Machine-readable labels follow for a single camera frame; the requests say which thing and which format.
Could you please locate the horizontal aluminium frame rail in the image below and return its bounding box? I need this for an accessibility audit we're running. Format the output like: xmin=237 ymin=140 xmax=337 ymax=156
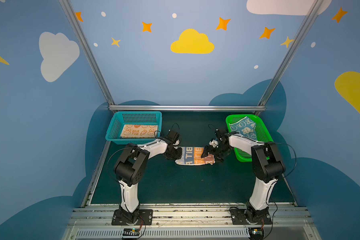
xmin=109 ymin=105 xmax=266 ymax=112

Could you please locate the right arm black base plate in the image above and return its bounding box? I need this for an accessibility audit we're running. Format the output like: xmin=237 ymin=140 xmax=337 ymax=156
xmin=229 ymin=207 xmax=273 ymax=225

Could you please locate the left small circuit board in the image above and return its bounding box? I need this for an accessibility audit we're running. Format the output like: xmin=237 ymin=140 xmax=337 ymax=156
xmin=121 ymin=228 xmax=141 ymax=240

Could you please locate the orange bunny pattern towel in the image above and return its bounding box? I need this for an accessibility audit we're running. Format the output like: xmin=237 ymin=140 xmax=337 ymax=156
xmin=121 ymin=125 xmax=159 ymax=139

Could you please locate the right small circuit board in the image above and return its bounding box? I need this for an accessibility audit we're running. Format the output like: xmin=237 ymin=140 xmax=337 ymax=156
xmin=249 ymin=228 xmax=264 ymax=240

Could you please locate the aluminium frame post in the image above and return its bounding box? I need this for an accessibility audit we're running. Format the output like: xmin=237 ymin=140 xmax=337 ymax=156
xmin=254 ymin=0 xmax=325 ymax=116
xmin=59 ymin=0 xmax=115 ymax=105

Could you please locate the small circuit board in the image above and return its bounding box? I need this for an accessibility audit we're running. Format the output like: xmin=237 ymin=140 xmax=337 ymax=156
xmin=121 ymin=228 xmax=141 ymax=240
xmin=249 ymin=228 xmax=264 ymax=240

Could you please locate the left aluminium frame post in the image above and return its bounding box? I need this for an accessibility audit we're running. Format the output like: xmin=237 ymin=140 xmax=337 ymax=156
xmin=59 ymin=0 xmax=115 ymax=105

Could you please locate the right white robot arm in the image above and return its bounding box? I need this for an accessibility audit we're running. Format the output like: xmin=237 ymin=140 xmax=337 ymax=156
xmin=201 ymin=130 xmax=286 ymax=222

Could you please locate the teal pattern towel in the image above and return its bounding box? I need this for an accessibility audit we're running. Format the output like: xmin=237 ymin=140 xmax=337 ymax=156
xmin=229 ymin=117 xmax=258 ymax=141

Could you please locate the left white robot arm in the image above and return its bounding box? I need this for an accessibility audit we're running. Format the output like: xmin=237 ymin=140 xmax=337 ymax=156
xmin=114 ymin=131 xmax=182 ymax=216

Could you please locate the right aluminium frame post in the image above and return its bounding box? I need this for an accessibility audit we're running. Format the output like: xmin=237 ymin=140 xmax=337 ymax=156
xmin=254 ymin=0 xmax=325 ymax=116

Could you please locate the green plastic basket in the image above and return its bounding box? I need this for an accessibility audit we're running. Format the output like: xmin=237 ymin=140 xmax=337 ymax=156
xmin=225 ymin=113 xmax=275 ymax=163

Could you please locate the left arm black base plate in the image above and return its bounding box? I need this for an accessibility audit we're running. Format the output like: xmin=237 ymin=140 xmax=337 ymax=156
xmin=111 ymin=209 xmax=153 ymax=226

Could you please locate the teal plastic basket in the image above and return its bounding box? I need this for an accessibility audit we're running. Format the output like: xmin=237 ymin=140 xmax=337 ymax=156
xmin=106 ymin=111 xmax=162 ymax=145

